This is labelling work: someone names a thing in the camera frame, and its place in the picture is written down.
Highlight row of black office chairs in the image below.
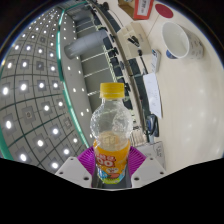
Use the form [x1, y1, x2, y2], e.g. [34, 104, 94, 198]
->
[89, 1, 141, 111]

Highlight white remote control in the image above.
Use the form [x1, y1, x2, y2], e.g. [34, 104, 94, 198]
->
[150, 49, 162, 74]

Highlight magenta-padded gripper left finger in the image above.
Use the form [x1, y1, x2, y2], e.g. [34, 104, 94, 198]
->
[54, 145, 99, 190]

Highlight large white cardboard box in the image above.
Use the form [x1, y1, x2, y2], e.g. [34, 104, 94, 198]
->
[146, 141, 167, 169]

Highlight white mug with blue handle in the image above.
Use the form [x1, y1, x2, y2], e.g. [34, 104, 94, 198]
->
[161, 21, 204, 61]

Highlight ceiling lights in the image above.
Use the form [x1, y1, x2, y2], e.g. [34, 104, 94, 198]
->
[1, 9, 98, 169]

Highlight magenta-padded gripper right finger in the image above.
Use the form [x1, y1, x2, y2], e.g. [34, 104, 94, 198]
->
[125, 145, 167, 190]

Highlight yellow-capped clear drink bottle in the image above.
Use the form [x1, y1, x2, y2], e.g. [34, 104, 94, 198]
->
[89, 82, 134, 185]

